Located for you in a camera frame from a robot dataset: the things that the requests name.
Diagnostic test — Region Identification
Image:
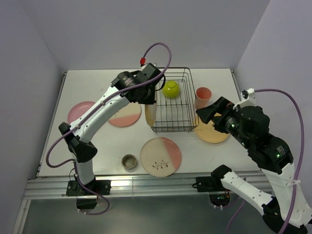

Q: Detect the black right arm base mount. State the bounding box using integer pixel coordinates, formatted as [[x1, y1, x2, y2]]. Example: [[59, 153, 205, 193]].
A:
[[192, 165, 239, 210]]

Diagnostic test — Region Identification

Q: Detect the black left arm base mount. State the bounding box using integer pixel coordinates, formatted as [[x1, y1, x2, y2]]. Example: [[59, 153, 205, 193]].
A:
[[66, 179, 111, 211]]

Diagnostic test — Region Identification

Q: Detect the cream and yellow plate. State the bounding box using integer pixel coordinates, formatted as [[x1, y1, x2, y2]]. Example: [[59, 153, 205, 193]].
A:
[[145, 103, 157, 127]]

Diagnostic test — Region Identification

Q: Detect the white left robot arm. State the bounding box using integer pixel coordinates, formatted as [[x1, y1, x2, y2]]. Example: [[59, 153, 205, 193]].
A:
[[58, 63, 166, 195]]

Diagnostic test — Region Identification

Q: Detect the black wire dish rack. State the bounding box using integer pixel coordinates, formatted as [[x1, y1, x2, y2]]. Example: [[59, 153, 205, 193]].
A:
[[151, 67, 199, 133]]

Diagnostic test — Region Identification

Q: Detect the aluminium table edge rail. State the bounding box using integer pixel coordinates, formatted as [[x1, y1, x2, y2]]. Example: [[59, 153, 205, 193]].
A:
[[22, 173, 210, 200]]

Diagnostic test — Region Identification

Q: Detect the small speckled ceramic cup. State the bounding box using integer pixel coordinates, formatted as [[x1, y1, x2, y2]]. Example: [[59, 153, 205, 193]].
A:
[[121, 154, 137, 170]]

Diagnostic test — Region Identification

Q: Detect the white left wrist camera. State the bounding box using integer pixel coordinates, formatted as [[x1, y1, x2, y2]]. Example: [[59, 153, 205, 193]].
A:
[[139, 57, 157, 69]]

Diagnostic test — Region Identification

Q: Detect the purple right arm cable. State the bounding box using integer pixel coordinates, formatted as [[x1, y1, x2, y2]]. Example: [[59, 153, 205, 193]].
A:
[[226, 89, 305, 234]]

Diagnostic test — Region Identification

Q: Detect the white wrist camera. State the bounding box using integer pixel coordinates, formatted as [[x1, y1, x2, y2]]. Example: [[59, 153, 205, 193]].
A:
[[240, 88, 256, 108], [139, 57, 157, 69]]

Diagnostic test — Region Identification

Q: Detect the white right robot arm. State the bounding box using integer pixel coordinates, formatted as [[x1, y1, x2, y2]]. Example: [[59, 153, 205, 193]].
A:
[[197, 97, 312, 234]]

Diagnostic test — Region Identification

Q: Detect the orange round plate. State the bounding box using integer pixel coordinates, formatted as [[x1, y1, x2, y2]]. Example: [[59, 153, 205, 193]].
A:
[[195, 119, 229, 144]]

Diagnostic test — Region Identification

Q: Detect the solid pink plate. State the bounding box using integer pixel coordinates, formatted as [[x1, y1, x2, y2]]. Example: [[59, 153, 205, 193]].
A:
[[67, 101, 95, 123]]

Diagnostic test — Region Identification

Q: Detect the lime green bowl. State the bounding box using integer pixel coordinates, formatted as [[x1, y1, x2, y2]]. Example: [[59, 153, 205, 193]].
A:
[[162, 80, 180, 98]]

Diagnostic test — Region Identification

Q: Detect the salmon pink cup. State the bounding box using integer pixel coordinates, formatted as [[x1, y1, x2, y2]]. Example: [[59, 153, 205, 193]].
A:
[[195, 87, 212, 109]]

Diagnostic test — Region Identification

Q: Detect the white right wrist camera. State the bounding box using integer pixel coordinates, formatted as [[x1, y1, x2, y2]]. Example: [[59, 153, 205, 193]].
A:
[[240, 88, 256, 108]]

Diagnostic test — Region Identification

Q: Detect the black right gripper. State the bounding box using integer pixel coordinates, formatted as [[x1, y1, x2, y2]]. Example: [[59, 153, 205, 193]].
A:
[[195, 95, 251, 147]]

